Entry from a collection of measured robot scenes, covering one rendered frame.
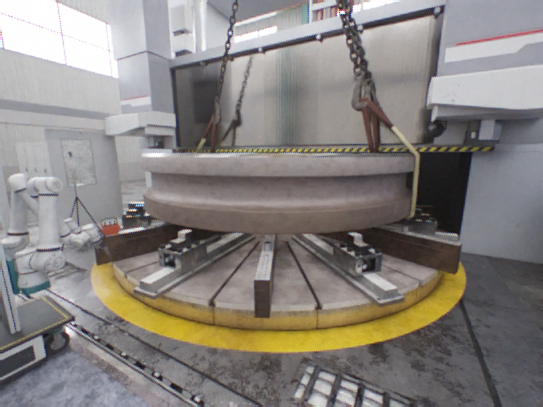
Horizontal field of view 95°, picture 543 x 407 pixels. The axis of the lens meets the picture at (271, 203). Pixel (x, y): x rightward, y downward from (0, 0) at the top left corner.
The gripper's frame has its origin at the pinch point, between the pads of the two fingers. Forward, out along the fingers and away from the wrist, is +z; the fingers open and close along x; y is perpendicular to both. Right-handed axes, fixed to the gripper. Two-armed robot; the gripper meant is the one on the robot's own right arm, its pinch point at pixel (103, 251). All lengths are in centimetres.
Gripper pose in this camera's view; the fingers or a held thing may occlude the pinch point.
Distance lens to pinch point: 311.2
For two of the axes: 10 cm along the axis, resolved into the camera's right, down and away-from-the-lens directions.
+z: 0.6, 8.1, 5.8
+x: 9.1, 1.9, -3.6
